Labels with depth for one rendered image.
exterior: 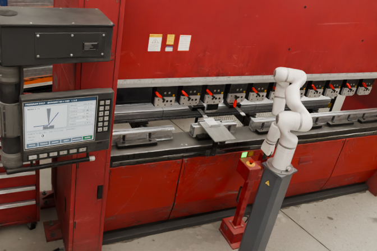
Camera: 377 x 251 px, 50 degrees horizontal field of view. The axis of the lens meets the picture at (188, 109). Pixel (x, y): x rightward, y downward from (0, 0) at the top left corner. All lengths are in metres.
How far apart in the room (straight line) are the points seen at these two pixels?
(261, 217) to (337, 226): 1.37
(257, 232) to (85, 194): 1.27
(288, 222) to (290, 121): 1.62
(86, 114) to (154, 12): 0.84
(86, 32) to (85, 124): 0.48
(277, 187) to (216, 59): 0.99
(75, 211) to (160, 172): 0.67
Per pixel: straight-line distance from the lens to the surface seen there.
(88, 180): 2.82
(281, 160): 2.81
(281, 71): 2.90
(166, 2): 2.62
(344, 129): 4.04
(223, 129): 3.14
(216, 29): 2.84
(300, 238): 3.98
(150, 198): 3.26
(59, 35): 1.93
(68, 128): 2.14
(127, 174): 3.02
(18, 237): 3.56
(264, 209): 3.02
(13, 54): 1.93
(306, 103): 4.11
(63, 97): 2.04
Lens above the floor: 2.55
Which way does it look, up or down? 28 degrees down
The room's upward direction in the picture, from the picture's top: 11 degrees clockwise
